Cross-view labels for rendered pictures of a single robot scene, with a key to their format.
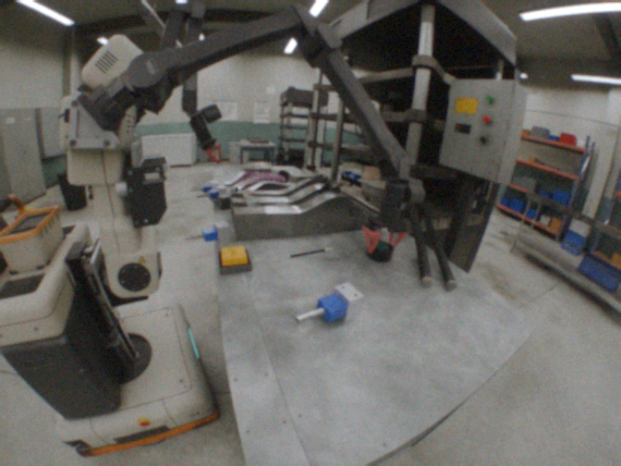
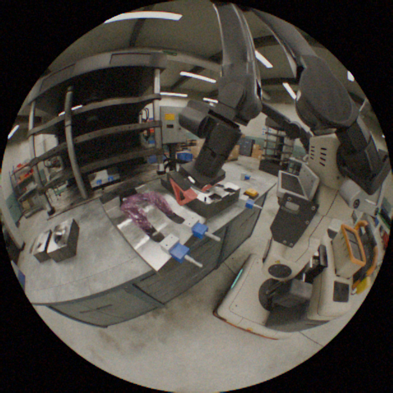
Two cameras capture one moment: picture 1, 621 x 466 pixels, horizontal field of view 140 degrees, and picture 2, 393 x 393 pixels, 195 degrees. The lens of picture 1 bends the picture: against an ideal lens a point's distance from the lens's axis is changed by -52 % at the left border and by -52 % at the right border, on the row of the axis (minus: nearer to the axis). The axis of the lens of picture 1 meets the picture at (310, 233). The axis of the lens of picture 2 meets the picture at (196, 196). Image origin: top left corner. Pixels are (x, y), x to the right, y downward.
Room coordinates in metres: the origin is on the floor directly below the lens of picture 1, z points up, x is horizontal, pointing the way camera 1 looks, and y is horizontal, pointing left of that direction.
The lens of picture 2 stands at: (0.98, 0.68, 1.15)
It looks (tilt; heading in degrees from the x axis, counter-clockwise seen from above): 31 degrees down; 256
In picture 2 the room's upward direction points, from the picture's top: straight up
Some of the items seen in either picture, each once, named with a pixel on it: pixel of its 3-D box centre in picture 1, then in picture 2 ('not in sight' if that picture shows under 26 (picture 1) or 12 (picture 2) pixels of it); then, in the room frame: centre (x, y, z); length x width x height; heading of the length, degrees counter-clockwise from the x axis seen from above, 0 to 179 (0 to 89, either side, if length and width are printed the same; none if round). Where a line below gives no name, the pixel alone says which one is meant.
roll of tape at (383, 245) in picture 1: (380, 251); not in sight; (0.61, -0.21, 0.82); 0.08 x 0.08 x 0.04
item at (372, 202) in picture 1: (382, 190); (104, 182); (1.74, -0.51, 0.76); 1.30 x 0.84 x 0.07; 24
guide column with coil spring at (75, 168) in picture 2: (338, 138); (74, 163); (1.75, -0.13, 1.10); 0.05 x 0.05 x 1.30
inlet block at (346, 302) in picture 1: (327, 309); (248, 177); (0.33, -0.05, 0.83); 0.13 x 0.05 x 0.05; 123
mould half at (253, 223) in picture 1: (300, 203); (194, 182); (0.83, 0.05, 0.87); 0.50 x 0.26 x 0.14; 114
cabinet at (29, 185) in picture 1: (18, 157); not in sight; (2.58, 6.04, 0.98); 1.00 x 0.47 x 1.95; 18
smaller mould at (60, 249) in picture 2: (258, 171); (63, 239); (1.56, 0.39, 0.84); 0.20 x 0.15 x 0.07; 114
